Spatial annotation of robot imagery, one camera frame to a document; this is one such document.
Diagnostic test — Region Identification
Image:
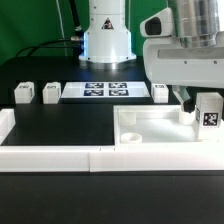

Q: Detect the white thin cable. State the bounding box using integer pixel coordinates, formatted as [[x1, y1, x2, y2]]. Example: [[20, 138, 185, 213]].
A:
[[54, 0, 69, 58]]

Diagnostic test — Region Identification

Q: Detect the black cable bundle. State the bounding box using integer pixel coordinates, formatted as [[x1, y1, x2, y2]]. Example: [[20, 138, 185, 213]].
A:
[[14, 0, 84, 58]]

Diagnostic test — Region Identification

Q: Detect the white U-shaped fence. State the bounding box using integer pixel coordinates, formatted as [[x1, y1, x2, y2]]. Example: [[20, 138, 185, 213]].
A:
[[0, 109, 224, 172]]

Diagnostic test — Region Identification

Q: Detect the white tag sheet with markers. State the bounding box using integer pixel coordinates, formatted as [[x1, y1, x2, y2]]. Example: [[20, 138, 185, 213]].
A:
[[62, 81, 150, 99]]

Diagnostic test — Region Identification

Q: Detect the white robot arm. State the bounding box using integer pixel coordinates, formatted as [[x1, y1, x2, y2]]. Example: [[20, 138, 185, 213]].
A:
[[79, 0, 224, 103]]

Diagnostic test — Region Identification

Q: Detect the white square table top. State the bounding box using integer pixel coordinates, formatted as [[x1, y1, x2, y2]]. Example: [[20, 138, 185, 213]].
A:
[[114, 105, 224, 145]]

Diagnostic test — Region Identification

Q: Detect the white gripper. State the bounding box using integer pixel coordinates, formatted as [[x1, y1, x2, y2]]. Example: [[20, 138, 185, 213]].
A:
[[140, 0, 224, 112]]

